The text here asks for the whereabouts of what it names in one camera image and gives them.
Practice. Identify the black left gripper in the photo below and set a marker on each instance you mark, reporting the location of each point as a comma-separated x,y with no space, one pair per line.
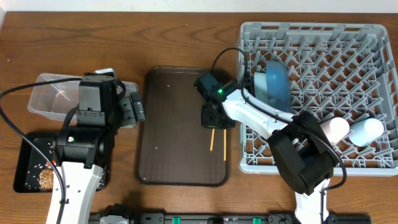
134,114

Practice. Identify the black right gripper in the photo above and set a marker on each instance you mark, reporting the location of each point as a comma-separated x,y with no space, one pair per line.
206,121

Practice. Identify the wooden chopstick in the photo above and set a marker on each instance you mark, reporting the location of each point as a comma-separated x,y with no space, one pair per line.
224,144
212,139

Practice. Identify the light blue bowl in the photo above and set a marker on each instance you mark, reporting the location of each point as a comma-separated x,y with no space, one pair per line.
260,86

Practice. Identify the dark blue plate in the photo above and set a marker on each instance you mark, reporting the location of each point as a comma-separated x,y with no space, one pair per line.
278,86

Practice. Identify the brown food scrap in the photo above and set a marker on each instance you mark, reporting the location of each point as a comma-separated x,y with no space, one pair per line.
46,179

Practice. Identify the pink cup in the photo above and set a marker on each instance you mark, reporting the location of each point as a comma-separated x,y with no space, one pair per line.
335,129

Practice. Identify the white rice pile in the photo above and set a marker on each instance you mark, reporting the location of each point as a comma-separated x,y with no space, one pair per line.
37,164

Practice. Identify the light blue cup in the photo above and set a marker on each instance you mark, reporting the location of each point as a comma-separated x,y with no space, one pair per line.
366,131

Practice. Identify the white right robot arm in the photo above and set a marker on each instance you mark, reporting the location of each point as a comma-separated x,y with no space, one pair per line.
300,148

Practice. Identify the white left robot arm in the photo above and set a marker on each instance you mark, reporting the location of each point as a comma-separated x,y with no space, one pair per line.
82,149

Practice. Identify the grey dishwasher rack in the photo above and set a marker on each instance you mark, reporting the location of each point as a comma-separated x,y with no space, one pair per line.
335,70

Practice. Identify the brown plastic tray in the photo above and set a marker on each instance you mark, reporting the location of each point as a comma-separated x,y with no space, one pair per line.
174,149

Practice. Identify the clear plastic bin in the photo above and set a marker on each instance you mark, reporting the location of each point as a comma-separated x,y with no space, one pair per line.
53,96

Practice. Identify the black plastic bin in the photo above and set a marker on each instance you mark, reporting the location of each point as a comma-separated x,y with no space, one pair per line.
23,162

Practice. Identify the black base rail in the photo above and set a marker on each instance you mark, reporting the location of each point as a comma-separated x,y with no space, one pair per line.
119,213

